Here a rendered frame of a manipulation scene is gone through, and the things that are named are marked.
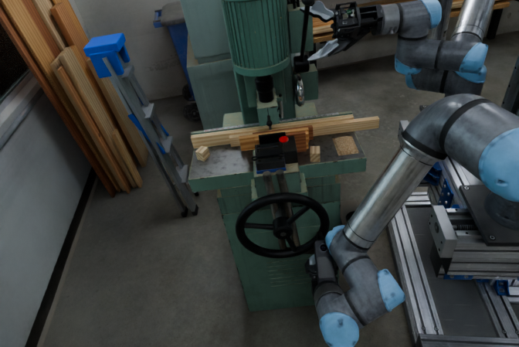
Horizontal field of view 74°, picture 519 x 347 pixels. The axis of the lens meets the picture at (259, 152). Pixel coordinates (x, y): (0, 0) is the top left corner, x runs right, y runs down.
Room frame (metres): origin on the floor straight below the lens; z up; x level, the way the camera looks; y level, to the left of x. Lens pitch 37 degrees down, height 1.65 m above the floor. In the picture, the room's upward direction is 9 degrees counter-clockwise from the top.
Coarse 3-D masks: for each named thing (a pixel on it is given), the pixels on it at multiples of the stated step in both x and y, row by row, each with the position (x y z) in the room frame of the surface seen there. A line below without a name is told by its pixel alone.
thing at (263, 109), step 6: (258, 96) 1.08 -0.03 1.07; (258, 102) 1.03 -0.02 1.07; (270, 102) 1.02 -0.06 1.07; (276, 102) 1.01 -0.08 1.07; (258, 108) 0.99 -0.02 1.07; (264, 108) 0.99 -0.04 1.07; (270, 108) 0.99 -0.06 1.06; (276, 108) 0.99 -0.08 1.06; (258, 114) 0.99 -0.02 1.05; (264, 114) 0.99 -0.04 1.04; (270, 114) 0.99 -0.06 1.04; (276, 114) 0.99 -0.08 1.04; (264, 120) 0.99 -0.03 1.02; (270, 120) 0.99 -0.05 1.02; (276, 120) 0.99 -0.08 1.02
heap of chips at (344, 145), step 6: (336, 138) 0.97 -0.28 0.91; (342, 138) 0.96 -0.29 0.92; (348, 138) 0.95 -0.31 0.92; (336, 144) 0.94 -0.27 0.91; (342, 144) 0.93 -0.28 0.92; (348, 144) 0.92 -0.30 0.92; (354, 144) 0.92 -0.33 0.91; (342, 150) 0.90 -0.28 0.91; (348, 150) 0.90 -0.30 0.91; (354, 150) 0.89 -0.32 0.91
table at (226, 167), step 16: (320, 144) 0.97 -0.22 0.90; (192, 160) 1.00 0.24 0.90; (208, 160) 0.98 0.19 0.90; (224, 160) 0.96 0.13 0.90; (240, 160) 0.95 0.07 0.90; (304, 160) 0.89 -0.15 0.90; (336, 160) 0.87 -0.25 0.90; (352, 160) 0.86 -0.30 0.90; (192, 176) 0.90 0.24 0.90; (208, 176) 0.89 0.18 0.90; (224, 176) 0.88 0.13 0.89; (240, 176) 0.88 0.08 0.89; (304, 176) 0.87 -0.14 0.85; (320, 176) 0.87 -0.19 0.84; (304, 192) 0.77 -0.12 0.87
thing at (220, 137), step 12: (312, 120) 1.05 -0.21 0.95; (324, 120) 1.04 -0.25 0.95; (336, 120) 1.03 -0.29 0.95; (216, 132) 1.07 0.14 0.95; (228, 132) 1.06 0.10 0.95; (240, 132) 1.05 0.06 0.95; (192, 144) 1.07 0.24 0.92; (204, 144) 1.06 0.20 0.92; (216, 144) 1.06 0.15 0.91; (228, 144) 1.06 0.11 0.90
